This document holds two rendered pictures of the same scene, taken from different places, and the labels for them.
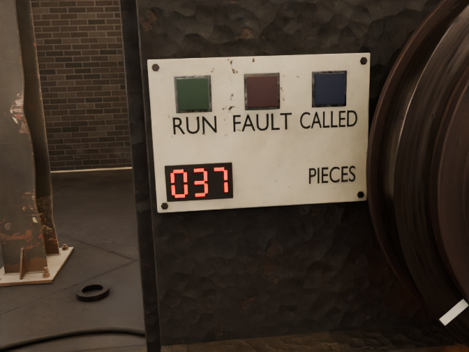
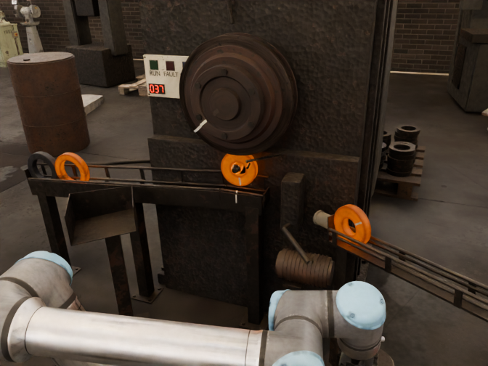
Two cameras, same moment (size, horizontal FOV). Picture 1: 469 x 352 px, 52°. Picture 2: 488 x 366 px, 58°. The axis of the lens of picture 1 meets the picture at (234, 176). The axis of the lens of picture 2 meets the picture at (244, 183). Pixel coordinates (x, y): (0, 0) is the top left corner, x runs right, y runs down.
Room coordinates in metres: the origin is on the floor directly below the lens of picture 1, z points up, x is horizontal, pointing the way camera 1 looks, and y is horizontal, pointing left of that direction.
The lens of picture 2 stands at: (-1.02, -1.17, 1.56)
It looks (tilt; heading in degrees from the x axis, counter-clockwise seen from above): 26 degrees down; 27
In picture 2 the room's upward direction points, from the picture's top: 1 degrees counter-clockwise
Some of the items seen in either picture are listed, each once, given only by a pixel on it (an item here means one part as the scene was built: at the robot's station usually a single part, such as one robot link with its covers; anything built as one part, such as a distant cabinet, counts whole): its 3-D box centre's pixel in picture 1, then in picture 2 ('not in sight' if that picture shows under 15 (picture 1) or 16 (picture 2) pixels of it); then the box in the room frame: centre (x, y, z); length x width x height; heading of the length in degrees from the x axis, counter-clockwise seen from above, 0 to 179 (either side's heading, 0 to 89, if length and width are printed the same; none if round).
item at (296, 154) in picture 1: (262, 133); (172, 77); (0.58, -0.03, 1.15); 0.26 x 0.02 x 0.18; 95
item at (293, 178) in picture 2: not in sight; (293, 202); (0.54, -0.62, 0.68); 0.11 x 0.08 x 0.24; 5
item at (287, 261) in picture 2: not in sight; (303, 306); (0.40, -0.72, 0.27); 0.22 x 0.13 x 0.53; 95
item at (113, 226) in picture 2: not in sight; (113, 271); (0.17, 0.09, 0.36); 0.26 x 0.20 x 0.72; 130
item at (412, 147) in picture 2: not in sight; (348, 144); (2.48, -0.40, 0.22); 1.20 x 0.81 x 0.44; 93
